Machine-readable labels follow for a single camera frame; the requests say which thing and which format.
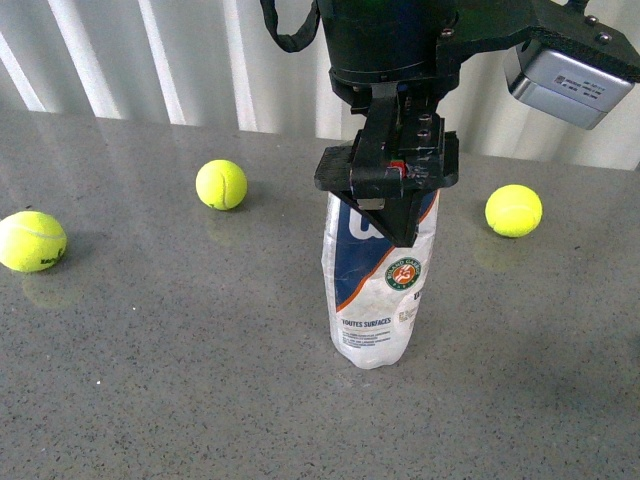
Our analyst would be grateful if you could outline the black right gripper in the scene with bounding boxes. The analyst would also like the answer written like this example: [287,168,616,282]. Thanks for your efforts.
[314,83,459,248]

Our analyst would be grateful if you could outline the clear Wilson tennis ball can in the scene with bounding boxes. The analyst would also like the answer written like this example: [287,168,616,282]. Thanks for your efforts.
[321,193,439,370]

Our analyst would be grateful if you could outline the tennis ball centre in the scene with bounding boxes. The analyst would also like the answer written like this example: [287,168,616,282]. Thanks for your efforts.
[485,184,543,238]

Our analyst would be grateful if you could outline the tennis ball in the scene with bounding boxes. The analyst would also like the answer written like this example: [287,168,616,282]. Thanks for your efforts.
[1,211,67,273]
[485,184,543,238]
[195,159,248,211]

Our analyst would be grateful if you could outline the tennis ball far left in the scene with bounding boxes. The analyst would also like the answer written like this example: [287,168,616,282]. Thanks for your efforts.
[1,211,67,273]

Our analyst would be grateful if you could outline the black braided cable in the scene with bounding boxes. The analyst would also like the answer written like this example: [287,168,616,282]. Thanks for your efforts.
[259,0,322,54]

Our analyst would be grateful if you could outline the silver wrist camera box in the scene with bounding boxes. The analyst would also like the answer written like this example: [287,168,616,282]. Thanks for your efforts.
[504,41,635,130]

